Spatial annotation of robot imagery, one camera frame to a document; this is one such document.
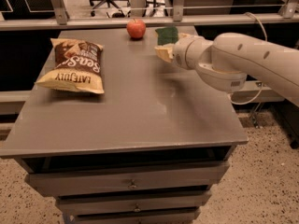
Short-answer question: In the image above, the white cable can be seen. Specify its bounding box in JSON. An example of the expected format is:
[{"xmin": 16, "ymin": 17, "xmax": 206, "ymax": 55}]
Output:
[{"xmin": 229, "ymin": 11, "xmax": 269, "ymax": 106}]

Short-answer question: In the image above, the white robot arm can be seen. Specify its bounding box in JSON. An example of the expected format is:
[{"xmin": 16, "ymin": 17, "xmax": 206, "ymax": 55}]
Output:
[{"xmin": 155, "ymin": 33, "xmax": 299, "ymax": 105}]

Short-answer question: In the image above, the bottom grey drawer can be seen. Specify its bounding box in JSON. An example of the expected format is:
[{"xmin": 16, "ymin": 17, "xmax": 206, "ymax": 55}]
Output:
[{"xmin": 64, "ymin": 207, "xmax": 200, "ymax": 224}]

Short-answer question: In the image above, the grey drawer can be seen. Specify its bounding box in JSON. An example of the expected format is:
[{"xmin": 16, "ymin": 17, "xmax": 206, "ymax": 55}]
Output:
[
  {"xmin": 56, "ymin": 189, "xmax": 211, "ymax": 216},
  {"xmin": 25, "ymin": 161, "xmax": 229, "ymax": 196},
  {"xmin": 64, "ymin": 207, "xmax": 200, "ymax": 224}
]

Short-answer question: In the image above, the green and yellow sponge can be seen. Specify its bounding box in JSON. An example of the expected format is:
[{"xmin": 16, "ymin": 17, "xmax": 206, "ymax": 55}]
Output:
[{"xmin": 155, "ymin": 26, "xmax": 178, "ymax": 45}]

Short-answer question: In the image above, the black office chair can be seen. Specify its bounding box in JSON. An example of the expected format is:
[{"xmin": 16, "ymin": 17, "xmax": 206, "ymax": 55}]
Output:
[{"xmin": 89, "ymin": 0, "xmax": 131, "ymax": 17}]

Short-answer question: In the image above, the brown chips bag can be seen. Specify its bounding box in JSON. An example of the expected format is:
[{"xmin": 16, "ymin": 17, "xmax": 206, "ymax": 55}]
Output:
[{"xmin": 36, "ymin": 38, "xmax": 105, "ymax": 94}]

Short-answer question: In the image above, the red apple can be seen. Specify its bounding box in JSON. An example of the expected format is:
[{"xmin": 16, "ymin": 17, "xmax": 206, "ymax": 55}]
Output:
[{"xmin": 126, "ymin": 19, "xmax": 146, "ymax": 39}]

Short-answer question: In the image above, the grey drawer cabinet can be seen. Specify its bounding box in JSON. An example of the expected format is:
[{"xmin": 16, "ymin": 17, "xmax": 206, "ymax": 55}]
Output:
[{"xmin": 0, "ymin": 25, "xmax": 249, "ymax": 224}]

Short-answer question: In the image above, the grey metal railing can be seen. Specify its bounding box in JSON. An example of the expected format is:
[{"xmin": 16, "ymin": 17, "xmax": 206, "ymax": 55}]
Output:
[{"xmin": 0, "ymin": 0, "xmax": 299, "ymax": 31}]

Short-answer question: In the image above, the top grey drawer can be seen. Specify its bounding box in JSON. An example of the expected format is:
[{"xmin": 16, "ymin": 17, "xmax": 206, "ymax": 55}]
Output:
[{"xmin": 25, "ymin": 161, "xmax": 229, "ymax": 196}]

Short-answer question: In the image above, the middle grey drawer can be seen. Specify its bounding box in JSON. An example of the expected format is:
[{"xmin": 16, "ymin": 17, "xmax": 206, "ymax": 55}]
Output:
[{"xmin": 56, "ymin": 189, "xmax": 211, "ymax": 216}]

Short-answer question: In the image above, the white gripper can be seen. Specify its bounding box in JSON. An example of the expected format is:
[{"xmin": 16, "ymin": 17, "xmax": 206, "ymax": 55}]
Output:
[{"xmin": 154, "ymin": 33, "xmax": 213, "ymax": 70}]

